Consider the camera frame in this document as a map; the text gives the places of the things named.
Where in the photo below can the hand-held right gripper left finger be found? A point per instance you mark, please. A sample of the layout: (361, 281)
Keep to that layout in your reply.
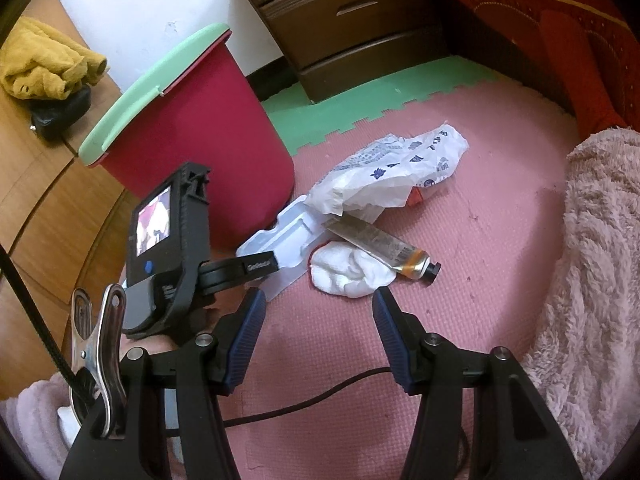
(245, 340)

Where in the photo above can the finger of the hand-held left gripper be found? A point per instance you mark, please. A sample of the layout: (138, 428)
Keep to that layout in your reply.
(262, 266)

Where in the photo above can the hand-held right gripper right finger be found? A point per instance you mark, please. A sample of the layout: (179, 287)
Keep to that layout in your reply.
(395, 340)

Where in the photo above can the white plastic blister tray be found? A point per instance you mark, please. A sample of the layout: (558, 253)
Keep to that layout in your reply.
(290, 230)

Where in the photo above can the white tissue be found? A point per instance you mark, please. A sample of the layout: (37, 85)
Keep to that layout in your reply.
(345, 270)

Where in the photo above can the silver cream tube black cap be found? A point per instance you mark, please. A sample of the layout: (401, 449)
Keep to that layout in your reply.
(380, 245)

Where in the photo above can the red bin with green rim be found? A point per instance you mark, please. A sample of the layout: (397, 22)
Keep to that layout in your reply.
(200, 135)

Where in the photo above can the small orange label bottle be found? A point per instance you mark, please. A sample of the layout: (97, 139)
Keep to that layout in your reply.
(415, 197)

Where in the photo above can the white printed plastic bag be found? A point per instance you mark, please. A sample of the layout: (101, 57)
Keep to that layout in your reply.
(390, 170)

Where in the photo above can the pink foam mat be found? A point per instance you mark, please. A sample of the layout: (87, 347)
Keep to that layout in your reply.
(475, 260)

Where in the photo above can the metal spring clip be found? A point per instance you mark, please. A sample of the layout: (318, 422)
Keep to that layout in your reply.
(107, 340)

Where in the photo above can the wooden wardrobe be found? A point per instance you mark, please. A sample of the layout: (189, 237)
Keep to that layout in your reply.
(50, 200)

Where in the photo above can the black pouch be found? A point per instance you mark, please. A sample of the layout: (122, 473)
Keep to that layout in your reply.
(60, 115)

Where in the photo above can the brown nightstand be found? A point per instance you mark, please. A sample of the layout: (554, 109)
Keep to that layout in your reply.
(360, 70)

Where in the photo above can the green foam mat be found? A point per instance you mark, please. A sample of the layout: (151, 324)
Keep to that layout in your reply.
(400, 85)

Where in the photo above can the yellow cloth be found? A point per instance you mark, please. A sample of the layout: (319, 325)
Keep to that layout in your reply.
(45, 60)

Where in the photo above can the brown nightstand drawer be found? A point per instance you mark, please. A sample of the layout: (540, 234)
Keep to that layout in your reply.
(310, 25)

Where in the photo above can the red bed cover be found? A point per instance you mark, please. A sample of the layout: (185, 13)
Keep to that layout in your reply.
(550, 35)

